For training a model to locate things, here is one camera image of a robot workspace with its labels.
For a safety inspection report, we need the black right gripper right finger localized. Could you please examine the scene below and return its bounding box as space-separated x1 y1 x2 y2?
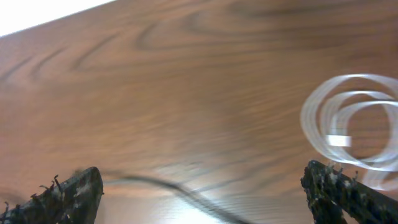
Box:
300 160 397 224

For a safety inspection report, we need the black USB cable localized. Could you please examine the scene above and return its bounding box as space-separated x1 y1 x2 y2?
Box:
74 169 256 224

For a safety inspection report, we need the white USB cable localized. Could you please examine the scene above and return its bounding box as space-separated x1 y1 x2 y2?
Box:
300 73 398 191

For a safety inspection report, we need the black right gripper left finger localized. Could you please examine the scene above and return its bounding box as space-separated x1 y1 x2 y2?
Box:
1 167 103 224

